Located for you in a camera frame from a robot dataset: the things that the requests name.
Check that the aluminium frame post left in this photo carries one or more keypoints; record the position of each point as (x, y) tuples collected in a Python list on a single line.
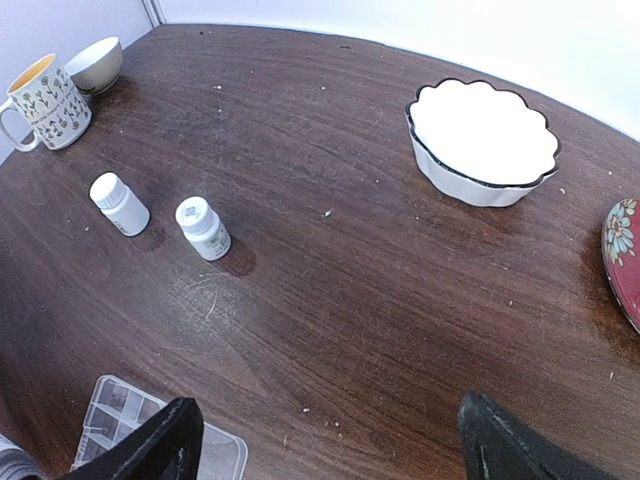
[(154, 12)]

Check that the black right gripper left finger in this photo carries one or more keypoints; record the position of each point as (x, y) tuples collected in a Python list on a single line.
[(167, 446)]

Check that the white fluted ceramic bowl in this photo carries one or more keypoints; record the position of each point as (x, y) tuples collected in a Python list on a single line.
[(483, 146)]

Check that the small white pill bottle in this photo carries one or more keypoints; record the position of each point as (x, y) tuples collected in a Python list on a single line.
[(203, 228)]

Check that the floral mug yellow inside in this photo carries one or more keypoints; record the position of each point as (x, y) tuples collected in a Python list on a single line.
[(49, 101)]

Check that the small beige cup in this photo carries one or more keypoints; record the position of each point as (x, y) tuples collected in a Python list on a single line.
[(96, 68)]

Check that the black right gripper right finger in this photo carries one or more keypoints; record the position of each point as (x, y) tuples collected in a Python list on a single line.
[(498, 445)]

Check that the grey capped vitamin bottle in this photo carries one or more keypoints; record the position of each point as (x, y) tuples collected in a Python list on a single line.
[(16, 463)]

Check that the red floral saucer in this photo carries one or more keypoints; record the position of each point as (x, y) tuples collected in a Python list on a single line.
[(620, 250)]

